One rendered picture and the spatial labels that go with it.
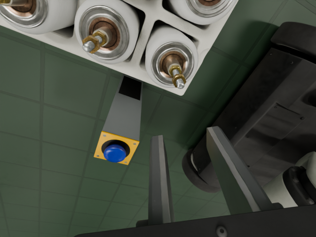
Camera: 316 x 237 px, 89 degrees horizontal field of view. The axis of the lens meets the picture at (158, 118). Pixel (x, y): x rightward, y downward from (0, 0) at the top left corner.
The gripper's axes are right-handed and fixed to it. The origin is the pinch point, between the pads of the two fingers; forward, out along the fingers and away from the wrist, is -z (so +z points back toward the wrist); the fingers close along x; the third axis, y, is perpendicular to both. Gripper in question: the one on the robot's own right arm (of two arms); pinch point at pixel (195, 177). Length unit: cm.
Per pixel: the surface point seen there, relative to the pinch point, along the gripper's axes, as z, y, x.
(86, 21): -22.7, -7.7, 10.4
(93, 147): -48, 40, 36
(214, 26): -30.1, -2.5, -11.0
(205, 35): -30.1, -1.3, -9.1
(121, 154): -15.0, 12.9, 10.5
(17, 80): -48, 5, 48
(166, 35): -23.7, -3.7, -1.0
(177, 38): -23.1, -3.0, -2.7
